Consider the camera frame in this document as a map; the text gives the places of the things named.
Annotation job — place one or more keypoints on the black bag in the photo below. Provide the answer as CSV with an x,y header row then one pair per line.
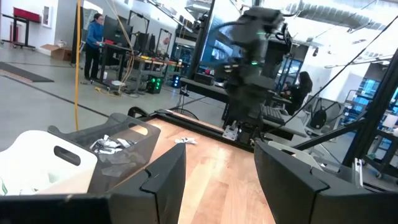
x,y
317,117

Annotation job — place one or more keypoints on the red topped black cart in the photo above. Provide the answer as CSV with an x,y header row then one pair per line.
x,y
26,15

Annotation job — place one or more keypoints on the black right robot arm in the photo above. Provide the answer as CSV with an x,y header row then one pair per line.
x,y
248,77

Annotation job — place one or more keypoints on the black monitor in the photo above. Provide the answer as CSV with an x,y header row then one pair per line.
x,y
116,31

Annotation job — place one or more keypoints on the black keyboard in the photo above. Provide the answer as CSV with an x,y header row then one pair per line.
x,y
272,114

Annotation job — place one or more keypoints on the silver metal bracket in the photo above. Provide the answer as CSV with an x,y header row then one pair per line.
x,y
358,171

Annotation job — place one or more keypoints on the silver ventilation duct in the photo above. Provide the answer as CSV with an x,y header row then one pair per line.
x,y
342,14

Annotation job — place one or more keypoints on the black floor mat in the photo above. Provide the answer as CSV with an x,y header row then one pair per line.
x,y
21,73

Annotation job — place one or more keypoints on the white wall cabinet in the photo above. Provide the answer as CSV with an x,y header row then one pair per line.
x,y
46,15

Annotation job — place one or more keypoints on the computer tower blue lights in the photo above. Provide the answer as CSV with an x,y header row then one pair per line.
x,y
176,81

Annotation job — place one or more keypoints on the black desk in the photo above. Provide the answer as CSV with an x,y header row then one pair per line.
x,y
115,48

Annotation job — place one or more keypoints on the metal shelf rack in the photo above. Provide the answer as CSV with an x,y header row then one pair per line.
x,y
354,109

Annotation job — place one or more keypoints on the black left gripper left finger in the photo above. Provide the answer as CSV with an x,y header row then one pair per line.
x,y
155,186

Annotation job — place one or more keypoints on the black perforated bar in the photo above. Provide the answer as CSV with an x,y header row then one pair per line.
x,y
164,112

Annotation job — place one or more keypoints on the brown cardboard box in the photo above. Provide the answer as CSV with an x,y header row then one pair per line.
x,y
56,52

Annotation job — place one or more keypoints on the wooden top desk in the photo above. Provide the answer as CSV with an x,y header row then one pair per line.
x,y
155,62

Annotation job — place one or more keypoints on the grey desk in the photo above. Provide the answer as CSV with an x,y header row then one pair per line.
x,y
295,126
202,90

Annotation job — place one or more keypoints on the black rolling table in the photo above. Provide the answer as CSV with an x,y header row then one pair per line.
x,y
385,155

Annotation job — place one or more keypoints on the computer tower green lights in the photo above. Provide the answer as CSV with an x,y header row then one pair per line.
x,y
154,84

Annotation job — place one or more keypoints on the black frame stand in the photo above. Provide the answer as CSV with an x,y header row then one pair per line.
x,y
158,40
130,31

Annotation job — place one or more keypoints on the white plastic bin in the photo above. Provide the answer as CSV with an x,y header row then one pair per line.
x,y
37,146

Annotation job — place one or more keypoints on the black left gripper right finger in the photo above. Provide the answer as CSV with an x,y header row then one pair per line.
x,y
298,193

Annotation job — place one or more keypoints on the silver mounting plate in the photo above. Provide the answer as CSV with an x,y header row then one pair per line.
x,y
230,133

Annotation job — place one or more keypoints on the person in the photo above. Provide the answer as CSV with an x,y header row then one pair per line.
x,y
300,90
93,40

